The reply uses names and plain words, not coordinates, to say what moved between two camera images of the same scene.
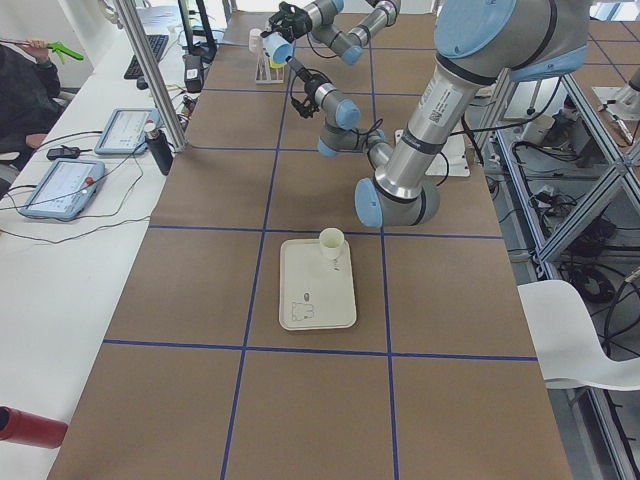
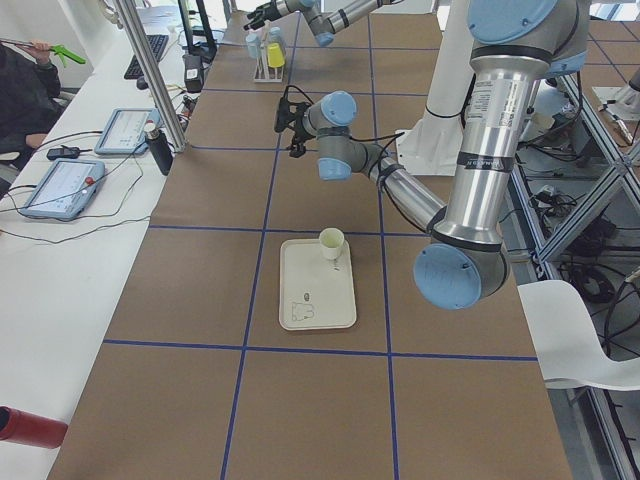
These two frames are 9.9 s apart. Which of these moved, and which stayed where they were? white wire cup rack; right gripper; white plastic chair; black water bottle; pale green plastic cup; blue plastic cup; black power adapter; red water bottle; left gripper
Moved: left gripper; blue plastic cup; right gripper
Stayed: black power adapter; white plastic chair; pale green plastic cup; white wire cup rack; red water bottle; black water bottle
